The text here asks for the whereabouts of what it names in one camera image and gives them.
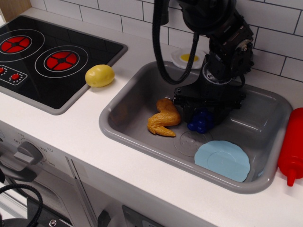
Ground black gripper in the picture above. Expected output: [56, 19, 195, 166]
[173, 62, 246, 125]

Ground blue toy blueberries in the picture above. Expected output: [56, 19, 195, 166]
[187, 108, 214, 134]

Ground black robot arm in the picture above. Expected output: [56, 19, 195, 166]
[174, 0, 254, 124]

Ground light blue toy plate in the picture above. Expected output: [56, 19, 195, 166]
[194, 140, 250, 182]

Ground grey toy sink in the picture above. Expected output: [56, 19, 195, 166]
[99, 62, 292, 194]

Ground toy fried chicken wing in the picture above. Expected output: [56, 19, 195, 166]
[147, 98, 181, 137]

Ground toy fried egg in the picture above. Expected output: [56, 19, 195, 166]
[171, 48, 206, 70]

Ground red ketchup bottle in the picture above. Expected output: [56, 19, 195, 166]
[278, 108, 303, 187]

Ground dark grey faucet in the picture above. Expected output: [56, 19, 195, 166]
[160, 0, 170, 25]

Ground yellow toy potato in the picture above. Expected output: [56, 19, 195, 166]
[85, 64, 115, 87]

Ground toy oven front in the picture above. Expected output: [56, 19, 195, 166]
[0, 122, 158, 227]

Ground black toy stove top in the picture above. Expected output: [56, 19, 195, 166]
[0, 16, 127, 115]

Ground grey oven knob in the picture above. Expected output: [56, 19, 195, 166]
[14, 141, 43, 165]

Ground wooden panel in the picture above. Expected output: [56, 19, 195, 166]
[0, 0, 31, 22]

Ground black braided cable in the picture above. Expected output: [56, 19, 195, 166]
[0, 184, 44, 227]
[152, 0, 199, 85]

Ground black braided cable lower left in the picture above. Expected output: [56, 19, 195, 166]
[0, 184, 44, 227]

